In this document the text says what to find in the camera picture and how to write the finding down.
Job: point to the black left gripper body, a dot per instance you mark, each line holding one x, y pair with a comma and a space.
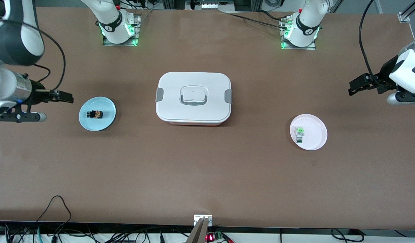
383, 77

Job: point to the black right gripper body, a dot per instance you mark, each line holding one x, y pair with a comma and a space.
37, 95

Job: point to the orange and black switch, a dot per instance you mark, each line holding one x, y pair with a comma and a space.
94, 114

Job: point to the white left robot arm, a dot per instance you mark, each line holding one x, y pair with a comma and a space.
306, 23

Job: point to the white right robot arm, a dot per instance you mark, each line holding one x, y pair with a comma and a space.
11, 37

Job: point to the white lidded lunch box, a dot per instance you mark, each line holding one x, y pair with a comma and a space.
194, 98

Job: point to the light blue plate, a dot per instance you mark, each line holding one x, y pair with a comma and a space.
92, 123

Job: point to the pale pink plate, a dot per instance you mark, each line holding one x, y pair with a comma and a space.
313, 135

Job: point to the aluminium profile bar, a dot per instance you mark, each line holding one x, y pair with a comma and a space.
198, 233

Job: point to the circuit board with red display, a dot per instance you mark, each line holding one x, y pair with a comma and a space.
214, 236

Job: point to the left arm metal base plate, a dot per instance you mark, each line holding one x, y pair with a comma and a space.
313, 47

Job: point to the aluminium corner bracket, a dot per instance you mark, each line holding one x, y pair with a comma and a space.
404, 17

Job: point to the green and white switch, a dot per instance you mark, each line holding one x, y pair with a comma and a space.
299, 133

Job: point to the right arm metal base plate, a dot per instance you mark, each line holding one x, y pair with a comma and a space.
137, 32

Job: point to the white table edge bracket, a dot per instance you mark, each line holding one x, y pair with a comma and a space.
198, 218

